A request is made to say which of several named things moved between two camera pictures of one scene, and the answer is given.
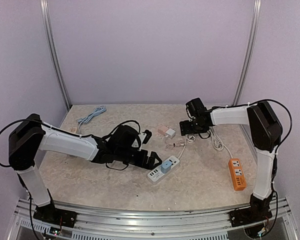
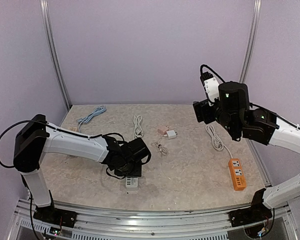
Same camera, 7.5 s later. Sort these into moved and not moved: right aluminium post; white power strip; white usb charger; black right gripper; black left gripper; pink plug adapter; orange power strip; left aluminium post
Moved: black left gripper; black right gripper; white power strip
Not moved: left aluminium post; right aluminium post; pink plug adapter; orange power strip; white usb charger
